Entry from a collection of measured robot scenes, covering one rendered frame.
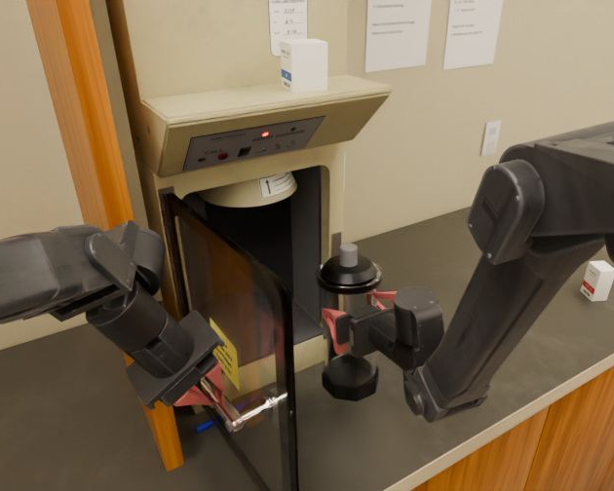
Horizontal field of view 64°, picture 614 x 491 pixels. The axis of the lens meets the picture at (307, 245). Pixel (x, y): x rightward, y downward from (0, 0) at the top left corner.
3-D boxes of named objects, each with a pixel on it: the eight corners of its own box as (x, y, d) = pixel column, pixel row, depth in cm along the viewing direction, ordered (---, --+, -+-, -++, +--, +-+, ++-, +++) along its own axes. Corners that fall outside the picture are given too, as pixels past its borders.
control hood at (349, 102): (151, 173, 67) (137, 99, 62) (346, 136, 81) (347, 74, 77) (176, 202, 59) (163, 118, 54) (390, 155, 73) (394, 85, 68)
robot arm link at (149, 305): (71, 326, 44) (126, 306, 43) (88, 272, 49) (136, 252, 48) (119, 363, 49) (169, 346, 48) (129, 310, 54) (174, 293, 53)
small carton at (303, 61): (281, 86, 69) (280, 40, 66) (315, 83, 70) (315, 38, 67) (291, 93, 65) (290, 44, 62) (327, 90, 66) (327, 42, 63)
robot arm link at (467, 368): (537, 210, 26) (704, 166, 28) (484, 141, 29) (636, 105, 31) (412, 433, 61) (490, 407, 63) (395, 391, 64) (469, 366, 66)
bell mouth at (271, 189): (183, 181, 90) (179, 153, 88) (269, 165, 98) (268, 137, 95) (219, 216, 77) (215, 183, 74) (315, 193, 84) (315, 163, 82)
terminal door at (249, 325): (202, 397, 87) (167, 188, 68) (298, 537, 65) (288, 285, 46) (197, 399, 87) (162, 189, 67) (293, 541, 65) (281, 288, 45)
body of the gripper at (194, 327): (134, 377, 56) (91, 344, 51) (203, 317, 58) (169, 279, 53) (154, 414, 51) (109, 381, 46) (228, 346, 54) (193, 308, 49)
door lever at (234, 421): (236, 375, 64) (234, 359, 63) (274, 420, 57) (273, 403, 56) (198, 393, 62) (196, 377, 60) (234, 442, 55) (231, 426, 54)
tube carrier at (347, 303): (309, 371, 90) (303, 267, 81) (357, 352, 94) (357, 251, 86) (341, 406, 81) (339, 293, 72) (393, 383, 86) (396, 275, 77)
